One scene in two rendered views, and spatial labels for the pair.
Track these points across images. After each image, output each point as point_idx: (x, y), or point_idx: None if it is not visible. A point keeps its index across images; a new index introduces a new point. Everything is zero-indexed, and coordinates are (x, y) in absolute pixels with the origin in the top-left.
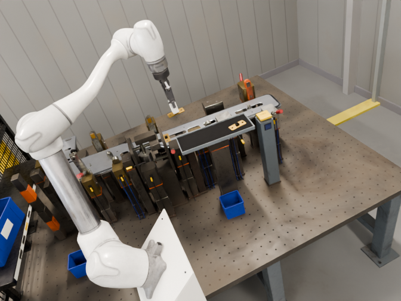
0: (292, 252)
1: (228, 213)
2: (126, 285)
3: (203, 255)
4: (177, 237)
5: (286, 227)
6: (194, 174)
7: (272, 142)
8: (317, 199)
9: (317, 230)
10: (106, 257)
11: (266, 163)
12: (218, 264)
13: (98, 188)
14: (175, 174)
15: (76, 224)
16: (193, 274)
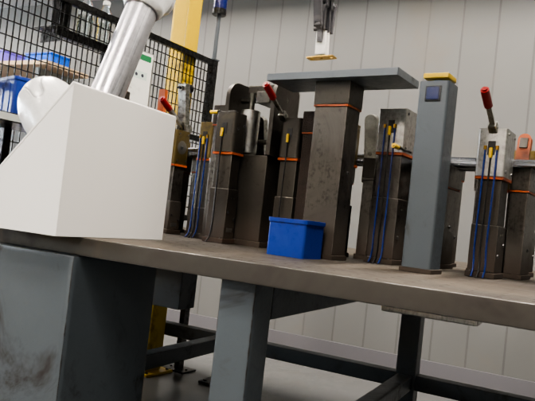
0: (269, 281)
1: (271, 234)
2: (32, 122)
3: (165, 243)
4: (130, 101)
5: (320, 267)
6: (298, 194)
7: (434, 140)
8: (447, 283)
9: (360, 277)
10: (52, 78)
11: (408, 196)
12: (158, 244)
13: (177, 154)
14: (273, 179)
15: None
16: (72, 85)
